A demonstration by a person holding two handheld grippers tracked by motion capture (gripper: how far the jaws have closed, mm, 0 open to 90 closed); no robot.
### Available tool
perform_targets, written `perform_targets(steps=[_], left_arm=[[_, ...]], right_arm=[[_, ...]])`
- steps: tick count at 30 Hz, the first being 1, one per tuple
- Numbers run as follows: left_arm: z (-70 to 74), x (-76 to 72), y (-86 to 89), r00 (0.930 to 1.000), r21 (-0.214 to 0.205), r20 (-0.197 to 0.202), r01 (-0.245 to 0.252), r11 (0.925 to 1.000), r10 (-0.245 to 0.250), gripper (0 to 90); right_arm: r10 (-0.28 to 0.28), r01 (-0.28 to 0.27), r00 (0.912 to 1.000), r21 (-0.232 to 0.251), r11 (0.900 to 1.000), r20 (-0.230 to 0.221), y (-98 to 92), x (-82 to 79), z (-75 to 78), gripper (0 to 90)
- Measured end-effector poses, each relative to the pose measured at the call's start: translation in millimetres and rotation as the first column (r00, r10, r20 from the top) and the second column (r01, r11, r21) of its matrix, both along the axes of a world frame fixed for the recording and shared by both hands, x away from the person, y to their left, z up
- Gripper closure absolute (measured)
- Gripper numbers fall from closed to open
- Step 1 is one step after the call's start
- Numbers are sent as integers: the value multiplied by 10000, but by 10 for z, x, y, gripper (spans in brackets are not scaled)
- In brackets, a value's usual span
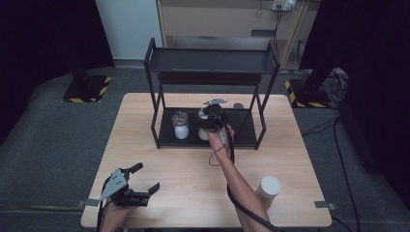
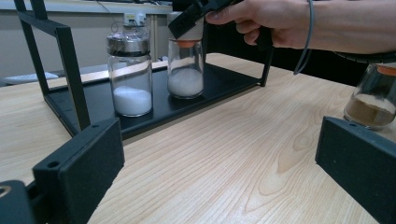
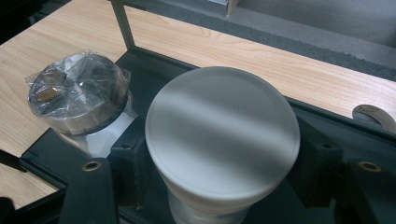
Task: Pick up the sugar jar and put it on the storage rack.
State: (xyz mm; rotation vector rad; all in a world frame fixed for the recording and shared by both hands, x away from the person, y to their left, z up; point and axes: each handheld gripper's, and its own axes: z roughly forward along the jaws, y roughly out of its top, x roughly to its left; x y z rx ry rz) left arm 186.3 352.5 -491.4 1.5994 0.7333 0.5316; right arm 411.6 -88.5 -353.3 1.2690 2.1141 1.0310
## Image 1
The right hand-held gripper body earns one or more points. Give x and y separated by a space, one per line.
212 117

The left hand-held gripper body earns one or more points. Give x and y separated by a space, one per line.
114 187

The tall white-lidded jar white powder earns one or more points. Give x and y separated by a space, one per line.
203 134

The small silver-lidded glass jar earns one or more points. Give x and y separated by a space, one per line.
181 130

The black metal two-tier rack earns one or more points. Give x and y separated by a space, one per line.
209 61

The person's right hand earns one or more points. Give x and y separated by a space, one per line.
219 143

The person's left hand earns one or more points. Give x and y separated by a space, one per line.
114 217

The small grey round disc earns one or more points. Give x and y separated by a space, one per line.
238 105

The grey tape piece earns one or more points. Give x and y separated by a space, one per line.
324 204
88 202

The white-lidded jar brown powder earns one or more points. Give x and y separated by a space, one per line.
270 187

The black stand with striped base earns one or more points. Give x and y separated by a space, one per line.
85 88
309 95

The light wooden cabinet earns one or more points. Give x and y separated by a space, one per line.
219 19

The grey cabinet label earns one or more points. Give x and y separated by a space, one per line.
263 33

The white power strip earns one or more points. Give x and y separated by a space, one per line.
283 4

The black curtain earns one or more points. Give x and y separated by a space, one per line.
374 64
42 48

